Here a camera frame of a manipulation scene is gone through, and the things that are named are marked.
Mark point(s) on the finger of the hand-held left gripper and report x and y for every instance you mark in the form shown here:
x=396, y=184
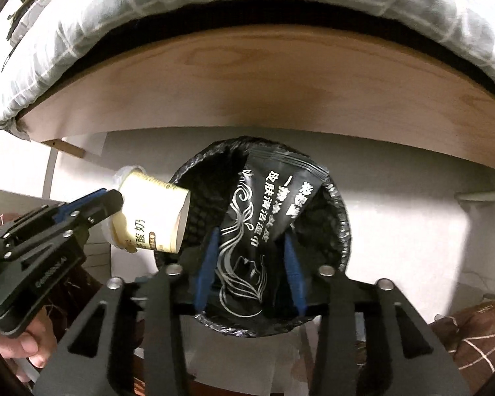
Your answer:
x=60, y=213
x=107, y=204

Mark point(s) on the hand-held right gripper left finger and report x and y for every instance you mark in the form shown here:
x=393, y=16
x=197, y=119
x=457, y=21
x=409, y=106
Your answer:
x=206, y=264

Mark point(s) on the wooden bed frame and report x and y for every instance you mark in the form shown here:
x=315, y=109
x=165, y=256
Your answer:
x=231, y=82

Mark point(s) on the person's right leg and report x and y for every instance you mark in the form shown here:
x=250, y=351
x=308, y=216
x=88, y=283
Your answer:
x=474, y=338

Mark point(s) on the person's left hand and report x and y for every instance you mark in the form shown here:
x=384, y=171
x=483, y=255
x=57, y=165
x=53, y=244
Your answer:
x=22, y=340

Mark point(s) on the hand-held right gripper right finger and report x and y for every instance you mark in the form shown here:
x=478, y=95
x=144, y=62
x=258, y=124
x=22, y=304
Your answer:
x=295, y=268

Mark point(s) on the small wooden bracket block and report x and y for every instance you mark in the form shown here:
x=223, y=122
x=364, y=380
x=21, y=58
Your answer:
x=64, y=148

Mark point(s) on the round bin with black bag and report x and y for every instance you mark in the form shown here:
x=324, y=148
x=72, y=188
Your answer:
x=198, y=198

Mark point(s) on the grey flat box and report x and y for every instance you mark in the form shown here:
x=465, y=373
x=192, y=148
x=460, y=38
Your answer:
x=16, y=198

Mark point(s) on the cream yogurt cup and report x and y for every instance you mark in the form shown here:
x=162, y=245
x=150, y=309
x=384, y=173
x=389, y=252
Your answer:
x=148, y=210

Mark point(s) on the white bed leg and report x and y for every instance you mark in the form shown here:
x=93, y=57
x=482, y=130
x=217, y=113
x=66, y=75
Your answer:
x=50, y=177

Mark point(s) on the black wet wipe packet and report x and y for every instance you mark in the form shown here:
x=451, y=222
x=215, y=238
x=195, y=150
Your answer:
x=255, y=231

